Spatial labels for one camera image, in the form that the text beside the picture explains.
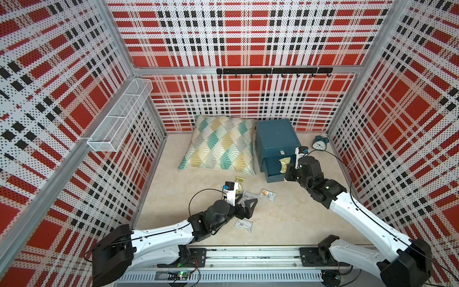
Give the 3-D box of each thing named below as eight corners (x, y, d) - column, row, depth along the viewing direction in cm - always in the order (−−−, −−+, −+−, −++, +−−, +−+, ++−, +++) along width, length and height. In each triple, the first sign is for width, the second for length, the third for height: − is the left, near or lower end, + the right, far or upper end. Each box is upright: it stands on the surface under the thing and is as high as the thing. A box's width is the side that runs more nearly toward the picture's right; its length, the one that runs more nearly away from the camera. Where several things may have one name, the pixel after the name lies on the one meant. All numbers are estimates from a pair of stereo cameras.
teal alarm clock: (309, 148, 116) (313, 139, 109) (312, 142, 119) (317, 133, 112) (321, 154, 112) (326, 145, 105) (325, 148, 115) (330, 139, 108)
